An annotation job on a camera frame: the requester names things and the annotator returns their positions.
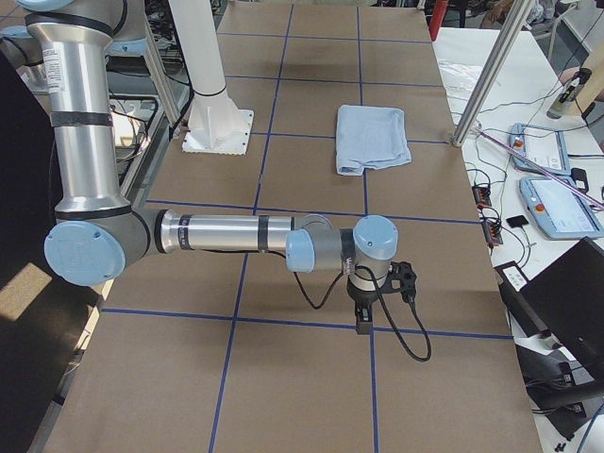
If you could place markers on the grey aluminium frame post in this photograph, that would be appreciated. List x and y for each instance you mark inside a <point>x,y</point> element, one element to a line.
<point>501,49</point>

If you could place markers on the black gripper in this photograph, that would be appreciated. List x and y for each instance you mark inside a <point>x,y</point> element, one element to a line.
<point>362,297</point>

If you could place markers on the blue teach pendant far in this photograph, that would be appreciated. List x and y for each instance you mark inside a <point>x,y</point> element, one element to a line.
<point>543,146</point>

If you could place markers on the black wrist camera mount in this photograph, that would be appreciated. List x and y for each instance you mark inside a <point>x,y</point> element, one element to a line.
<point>401,279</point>

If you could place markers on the blue teach pendant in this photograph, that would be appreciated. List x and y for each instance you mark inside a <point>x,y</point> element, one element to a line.
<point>558,212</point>
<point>543,146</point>

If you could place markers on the blue teach pendant near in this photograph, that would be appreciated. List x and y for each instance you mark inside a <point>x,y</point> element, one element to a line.
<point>558,212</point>

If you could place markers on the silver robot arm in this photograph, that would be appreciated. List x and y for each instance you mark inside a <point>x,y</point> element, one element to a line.
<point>102,222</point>

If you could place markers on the light blue button-up shirt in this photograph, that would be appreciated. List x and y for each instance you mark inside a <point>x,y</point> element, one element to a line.
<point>370,138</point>

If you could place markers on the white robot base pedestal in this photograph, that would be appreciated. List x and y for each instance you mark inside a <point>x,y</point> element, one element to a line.
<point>215,124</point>

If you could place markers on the black monitor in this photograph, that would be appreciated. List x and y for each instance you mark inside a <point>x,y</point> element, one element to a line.
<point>42,315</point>

